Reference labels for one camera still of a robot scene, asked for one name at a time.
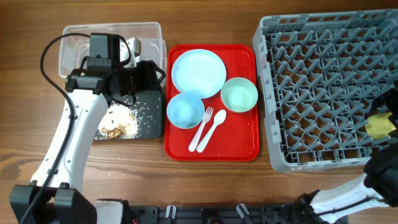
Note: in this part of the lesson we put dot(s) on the clear plastic bin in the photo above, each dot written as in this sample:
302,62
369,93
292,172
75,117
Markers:
74,48

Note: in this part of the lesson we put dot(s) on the white plastic fork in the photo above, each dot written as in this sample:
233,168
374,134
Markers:
206,117

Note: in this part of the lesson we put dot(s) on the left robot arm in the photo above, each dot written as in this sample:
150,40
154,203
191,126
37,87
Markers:
54,193

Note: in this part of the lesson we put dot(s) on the white plastic spoon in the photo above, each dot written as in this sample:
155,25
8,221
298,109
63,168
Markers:
218,119

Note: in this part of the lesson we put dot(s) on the grey dishwasher rack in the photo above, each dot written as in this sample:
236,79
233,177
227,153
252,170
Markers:
319,76

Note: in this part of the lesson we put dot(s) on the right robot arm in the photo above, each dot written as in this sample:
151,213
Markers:
376,187

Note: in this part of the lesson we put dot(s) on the light blue bowl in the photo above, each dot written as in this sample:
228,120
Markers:
185,111

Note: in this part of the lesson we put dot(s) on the red serving tray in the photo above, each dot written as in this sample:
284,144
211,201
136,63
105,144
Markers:
237,139

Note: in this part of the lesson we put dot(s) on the black plastic tray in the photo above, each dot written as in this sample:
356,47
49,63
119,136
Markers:
153,100

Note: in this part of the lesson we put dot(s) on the yellow plastic cup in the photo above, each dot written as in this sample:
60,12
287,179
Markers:
380,126

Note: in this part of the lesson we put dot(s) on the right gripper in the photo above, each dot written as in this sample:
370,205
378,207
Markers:
384,104

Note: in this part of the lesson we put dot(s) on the mint green bowl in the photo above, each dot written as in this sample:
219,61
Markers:
239,95

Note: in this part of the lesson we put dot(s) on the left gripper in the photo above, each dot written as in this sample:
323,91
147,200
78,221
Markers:
148,75

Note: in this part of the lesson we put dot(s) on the rice and food scraps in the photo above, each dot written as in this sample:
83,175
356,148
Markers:
121,122

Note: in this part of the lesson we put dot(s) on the light blue plate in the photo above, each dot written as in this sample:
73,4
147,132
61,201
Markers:
198,72

